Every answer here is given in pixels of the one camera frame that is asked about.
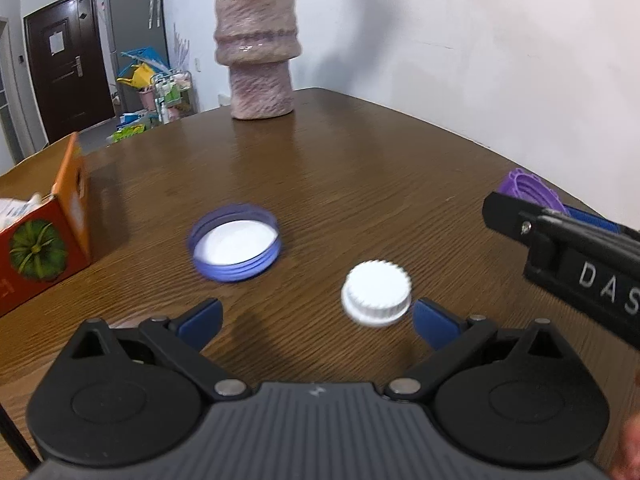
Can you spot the red cardboard box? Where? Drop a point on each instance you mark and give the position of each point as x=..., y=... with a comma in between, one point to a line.
x=50, y=260

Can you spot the dark brown door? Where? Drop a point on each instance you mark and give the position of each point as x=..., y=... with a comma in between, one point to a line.
x=65, y=100

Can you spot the purple lid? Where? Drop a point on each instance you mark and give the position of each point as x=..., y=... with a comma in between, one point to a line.
x=530, y=187

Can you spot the white ribbed bottle cap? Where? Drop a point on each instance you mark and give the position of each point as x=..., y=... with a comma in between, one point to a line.
x=375, y=290

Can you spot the green snack packages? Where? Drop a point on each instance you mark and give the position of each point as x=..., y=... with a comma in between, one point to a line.
x=127, y=127

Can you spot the blue translucent lid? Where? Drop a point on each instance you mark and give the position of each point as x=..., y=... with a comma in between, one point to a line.
x=235, y=240

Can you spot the white paper notice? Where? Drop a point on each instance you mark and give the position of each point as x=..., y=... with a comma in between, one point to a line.
x=56, y=43

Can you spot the grey refrigerator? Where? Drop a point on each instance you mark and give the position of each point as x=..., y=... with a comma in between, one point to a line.
x=135, y=25

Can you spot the blue plastic rack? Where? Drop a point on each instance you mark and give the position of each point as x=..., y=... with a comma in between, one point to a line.
x=145, y=55

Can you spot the yellow watering can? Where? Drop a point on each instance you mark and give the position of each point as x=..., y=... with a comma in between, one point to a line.
x=140, y=75

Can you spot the pink flower pot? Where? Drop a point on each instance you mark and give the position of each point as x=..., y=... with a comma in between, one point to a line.
x=147, y=99

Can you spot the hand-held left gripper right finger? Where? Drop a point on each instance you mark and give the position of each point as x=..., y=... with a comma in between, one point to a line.
x=435, y=322

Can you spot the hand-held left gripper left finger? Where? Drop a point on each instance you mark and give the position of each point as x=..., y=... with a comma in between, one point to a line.
x=202, y=317

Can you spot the pink ceramic vase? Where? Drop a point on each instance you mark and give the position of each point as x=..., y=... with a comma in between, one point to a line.
x=257, y=35

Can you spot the purple flower wall decal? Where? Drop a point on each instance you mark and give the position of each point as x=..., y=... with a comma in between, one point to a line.
x=181, y=45

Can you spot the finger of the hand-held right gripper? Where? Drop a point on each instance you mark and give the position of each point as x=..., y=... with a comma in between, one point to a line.
x=595, y=219
x=510, y=215

